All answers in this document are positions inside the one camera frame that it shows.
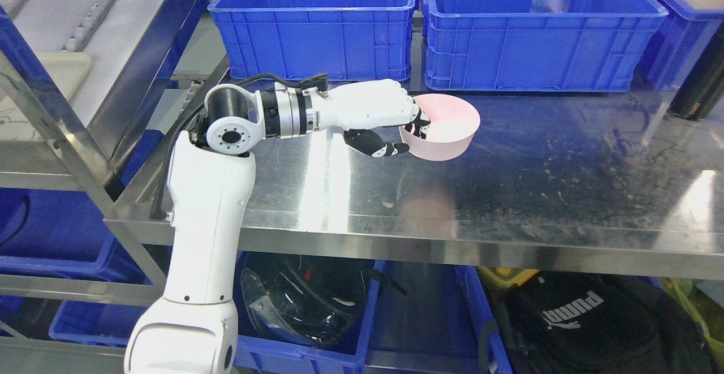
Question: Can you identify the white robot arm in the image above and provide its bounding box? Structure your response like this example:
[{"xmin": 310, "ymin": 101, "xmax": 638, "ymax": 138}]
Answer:
[{"xmin": 124, "ymin": 82, "xmax": 328, "ymax": 373}]

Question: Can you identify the blue plastic crate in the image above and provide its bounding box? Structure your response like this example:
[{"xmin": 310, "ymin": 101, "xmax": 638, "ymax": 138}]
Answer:
[
  {"xmin": 208, "ymin": 0, "xmax": 418, "ymax": 81},
  {"xmin": 638, "ymin": 0, "xmax": 723, "ymax": 91},
  {"xmin": 423, "ymin": 0, "xmax": 668, "ymax": 92}
]

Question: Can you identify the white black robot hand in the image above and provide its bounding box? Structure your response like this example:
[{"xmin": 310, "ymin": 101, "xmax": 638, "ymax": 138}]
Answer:
[{"xmin": 308, "ymin": 79, "xmax": 431, "ymax": 158}]

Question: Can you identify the black helmet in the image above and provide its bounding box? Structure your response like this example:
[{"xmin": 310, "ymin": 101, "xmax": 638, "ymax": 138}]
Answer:
[{"xmin": 239, "ymin": 252, "xmax": 382, "ymax": 348}]

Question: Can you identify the cream plastic tray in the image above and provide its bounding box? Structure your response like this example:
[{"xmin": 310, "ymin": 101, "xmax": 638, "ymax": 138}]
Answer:
[{"xmin": 1, "ymin": 51, "xmax": 93, "ymax": 141}]

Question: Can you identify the blue plastic crate left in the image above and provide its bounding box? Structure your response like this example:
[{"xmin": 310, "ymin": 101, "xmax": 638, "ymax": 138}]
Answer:
[{"xmin": 208, "ymin": 0, "xmax": 418, "ymax": 81}]

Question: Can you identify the steel shelf rack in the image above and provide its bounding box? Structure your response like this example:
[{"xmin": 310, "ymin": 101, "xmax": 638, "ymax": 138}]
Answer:
[{"xmin": 0, "ymin": 0, "xmax": 227, "ymax": 374}]

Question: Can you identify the black thermos bottle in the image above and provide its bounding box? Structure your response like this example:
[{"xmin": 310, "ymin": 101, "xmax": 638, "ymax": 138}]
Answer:
[{"xmin": 669, "ymin": 34, "xmax": 723, "ymax": 121}]

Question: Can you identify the yellow lid container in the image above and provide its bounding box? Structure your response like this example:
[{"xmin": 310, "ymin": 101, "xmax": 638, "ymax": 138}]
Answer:
[{"xmin": 476, "ymin": 266, "xmax": 540, "ymax": 291}]

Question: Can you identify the blue plastic crate right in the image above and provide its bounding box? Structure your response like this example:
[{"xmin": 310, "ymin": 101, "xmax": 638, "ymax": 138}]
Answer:
[{"xmin": 638, "ymin": 0, "xmax": 723, "ymax": 91}]

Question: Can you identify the black puma backpack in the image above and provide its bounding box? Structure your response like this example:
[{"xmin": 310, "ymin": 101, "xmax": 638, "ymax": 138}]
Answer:
[{"xmin": 478, "ymin": 272, "xmax": 722, "ymax": 373}]

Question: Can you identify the blue plastic crate middle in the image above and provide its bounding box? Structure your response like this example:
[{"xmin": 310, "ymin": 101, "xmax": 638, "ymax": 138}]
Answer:
[{"xmin": 423, "ymin": 0, "xmax": 668, "ymax": 92}]

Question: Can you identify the blue lower bin with helmet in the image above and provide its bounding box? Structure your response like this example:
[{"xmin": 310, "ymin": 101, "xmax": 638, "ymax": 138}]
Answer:
[{"xmin": 233, "ymin": 251, "xmax": 389, "ymax": 373}]

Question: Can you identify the pink plastic bowl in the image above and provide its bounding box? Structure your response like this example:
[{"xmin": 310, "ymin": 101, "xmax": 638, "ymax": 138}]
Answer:
[{"xmin": 399, "ymin": 93, "xmax": 481, "ymax": 162}]

